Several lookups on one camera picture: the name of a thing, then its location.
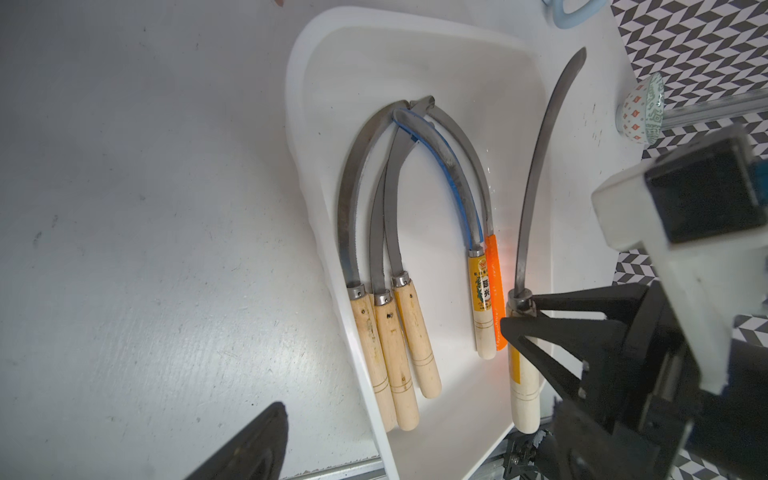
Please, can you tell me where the orange handle sickle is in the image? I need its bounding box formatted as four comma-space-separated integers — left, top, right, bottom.
427, 106, 507, 351

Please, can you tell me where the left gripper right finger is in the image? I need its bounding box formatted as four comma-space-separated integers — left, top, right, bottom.
553, 399, 666, 479

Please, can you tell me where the green patterned small bowl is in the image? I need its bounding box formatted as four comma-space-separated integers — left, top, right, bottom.
615, 73, 665, 146

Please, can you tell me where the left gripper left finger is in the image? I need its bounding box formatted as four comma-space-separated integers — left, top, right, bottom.
188, 402, 288, 480

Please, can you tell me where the light blue mug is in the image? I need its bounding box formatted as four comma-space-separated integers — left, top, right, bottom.
541, 0, 610, 30

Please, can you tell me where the blue blade wooden sickle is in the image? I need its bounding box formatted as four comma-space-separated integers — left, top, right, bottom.
393, 109, 496, 360

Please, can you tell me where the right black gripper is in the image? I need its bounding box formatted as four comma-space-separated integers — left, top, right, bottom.
501, 283, 767, 479

